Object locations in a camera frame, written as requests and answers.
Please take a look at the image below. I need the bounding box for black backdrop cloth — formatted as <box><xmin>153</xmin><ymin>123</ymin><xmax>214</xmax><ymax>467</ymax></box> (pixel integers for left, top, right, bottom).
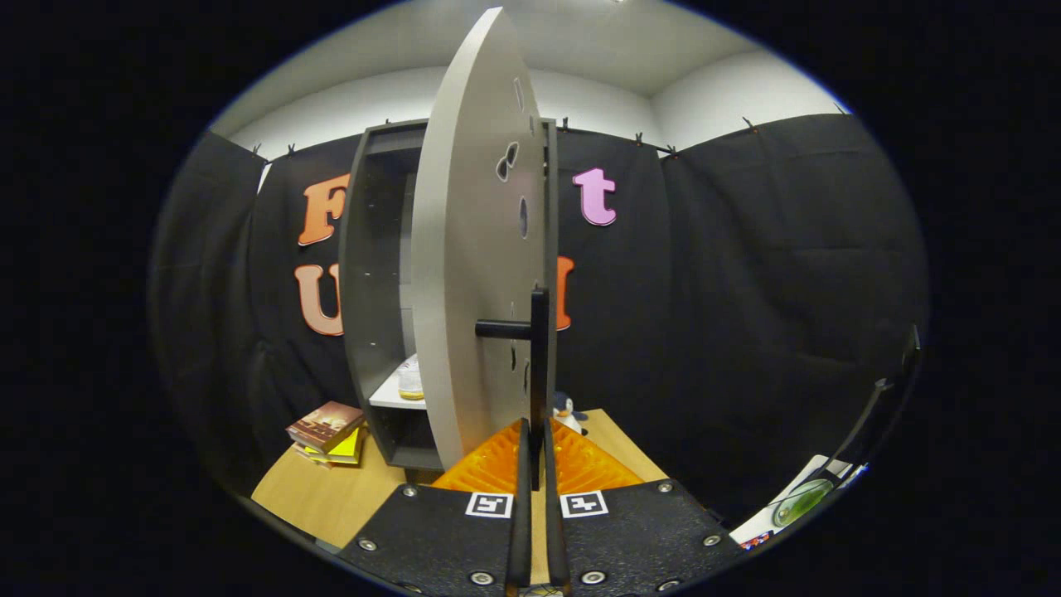
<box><xmin>149</xmin><ymin>114</ymin><xmax>929</xmax><ymax>531</ymax></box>

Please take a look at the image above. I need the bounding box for beige shoe cabinet door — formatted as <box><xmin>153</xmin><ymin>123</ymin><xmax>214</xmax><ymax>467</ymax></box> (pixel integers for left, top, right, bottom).
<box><xmin>410</xmin><ymin>7</ymin><xmax>552</xmax><ymax>492</ymax></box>

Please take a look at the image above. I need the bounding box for yellow book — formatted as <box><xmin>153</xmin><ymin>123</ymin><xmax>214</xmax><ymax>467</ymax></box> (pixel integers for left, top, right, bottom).
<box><xmin>303</xmin><ymin>427</ymin><xmax>368</xmax><ymax>465</ymax></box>

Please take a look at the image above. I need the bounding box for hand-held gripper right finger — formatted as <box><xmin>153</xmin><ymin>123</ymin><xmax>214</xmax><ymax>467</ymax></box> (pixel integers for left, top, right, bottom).
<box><xmin>543</xmin><ymin>417</ymin><xmax>741</xmax><ymax>596</ymax></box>

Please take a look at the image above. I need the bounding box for green round object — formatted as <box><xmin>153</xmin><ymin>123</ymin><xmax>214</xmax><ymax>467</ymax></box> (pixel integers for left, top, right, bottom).
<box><xmin>773</xmin><ymin>478</ymin><xmax>836</xmax><ymax>529</ymax></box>

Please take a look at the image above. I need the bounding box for white shoe with yellow sole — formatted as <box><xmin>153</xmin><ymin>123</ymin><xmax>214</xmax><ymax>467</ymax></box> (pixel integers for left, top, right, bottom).
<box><xmin>396</xmin><ymin>357</ymin><xmax>425</xmax><ymax>401</ymax></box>

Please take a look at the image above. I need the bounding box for white sheet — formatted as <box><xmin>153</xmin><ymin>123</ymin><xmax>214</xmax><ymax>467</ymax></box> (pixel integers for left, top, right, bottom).
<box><xmin>729</xmin><ymin>454</ymin><xmax>867</xmax><ymax>548</ymax></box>

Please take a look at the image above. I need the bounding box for penguin plush toy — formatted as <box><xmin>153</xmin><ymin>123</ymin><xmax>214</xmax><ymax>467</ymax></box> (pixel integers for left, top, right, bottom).
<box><xmin>553</xmin><ymin>391</ymin><xmax>589</xmax><ymax>436</ymax></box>

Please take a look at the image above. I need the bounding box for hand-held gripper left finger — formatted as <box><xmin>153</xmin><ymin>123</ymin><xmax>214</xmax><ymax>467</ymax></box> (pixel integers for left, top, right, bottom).
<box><xmin>338</xmin><ymin>419</ymin><xmax>533</xmax><ymax>596</ymax></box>

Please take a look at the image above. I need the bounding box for grey shoe cabinet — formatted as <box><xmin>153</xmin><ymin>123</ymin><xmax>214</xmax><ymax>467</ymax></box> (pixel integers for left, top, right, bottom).
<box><xmin>338</xmin><ymin>119</ymin><xmax>560</xmax><ymax>471</ymax></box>

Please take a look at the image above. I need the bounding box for brown book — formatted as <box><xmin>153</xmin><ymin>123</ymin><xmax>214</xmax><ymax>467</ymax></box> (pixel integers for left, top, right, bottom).
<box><xmin>286</xmin><ymin>401</ymin><xmax>366</xmax><ymax>453</ymax></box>

